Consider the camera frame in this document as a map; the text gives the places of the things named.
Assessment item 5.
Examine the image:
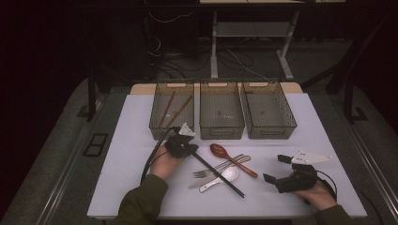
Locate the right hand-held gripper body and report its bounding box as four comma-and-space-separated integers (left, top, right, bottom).
275, 149, 333, 194

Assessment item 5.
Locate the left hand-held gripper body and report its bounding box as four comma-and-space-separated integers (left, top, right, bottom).
164, 122, 192, 158

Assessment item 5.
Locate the metal fork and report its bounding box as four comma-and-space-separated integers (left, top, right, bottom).
192, 153, 246, 179

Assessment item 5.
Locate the red-brown wooden spoon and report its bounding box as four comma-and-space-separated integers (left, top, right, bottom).
209, 142, 259, 179

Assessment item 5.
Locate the translucent grey storage bin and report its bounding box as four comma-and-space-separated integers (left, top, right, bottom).
148, 80, 195, 141
239, 80, 298, 140
199, 80, 245, 141

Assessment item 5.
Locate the black chopstick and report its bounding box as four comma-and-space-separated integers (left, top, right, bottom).
191, 151, 246, 198
190, 152, 244, 199

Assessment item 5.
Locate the brown wooden chopstick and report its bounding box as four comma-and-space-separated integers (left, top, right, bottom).
165, 94, 194, 128
158, 90, 176, 128

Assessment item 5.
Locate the white ceramic spoon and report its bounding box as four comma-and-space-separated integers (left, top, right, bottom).
198, 166, 240, 194

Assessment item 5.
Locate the person's left hand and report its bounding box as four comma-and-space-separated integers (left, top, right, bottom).
149, 144, 186, 181

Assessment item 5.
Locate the person's right hand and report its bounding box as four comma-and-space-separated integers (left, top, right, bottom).
292, 179, 340, 211

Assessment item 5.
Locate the white table cover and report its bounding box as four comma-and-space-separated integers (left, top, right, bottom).
86, 92, 368, 219

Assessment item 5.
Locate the black metal stand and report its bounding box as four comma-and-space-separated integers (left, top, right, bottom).
86, 69, 105, 123
299, 12, 398, 125

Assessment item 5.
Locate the white metal desk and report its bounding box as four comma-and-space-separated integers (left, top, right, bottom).
198, 0, 346, 82

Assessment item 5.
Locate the left hand-held gripper cable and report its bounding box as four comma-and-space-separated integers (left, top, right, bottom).
140, 126, 182, 185

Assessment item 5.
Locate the metal floor rail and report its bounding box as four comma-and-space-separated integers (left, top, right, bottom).
344, 121, 398, 219
37, 125, 95, 225

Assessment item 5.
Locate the bundle of black floor cables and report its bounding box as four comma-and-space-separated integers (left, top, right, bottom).
146, 34, 254, 79

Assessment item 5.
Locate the white floor cable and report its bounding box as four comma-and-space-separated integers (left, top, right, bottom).
226, 49, 269, 81

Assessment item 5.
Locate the white hanging cable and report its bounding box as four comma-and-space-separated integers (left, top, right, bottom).
148, 11, 193, 24

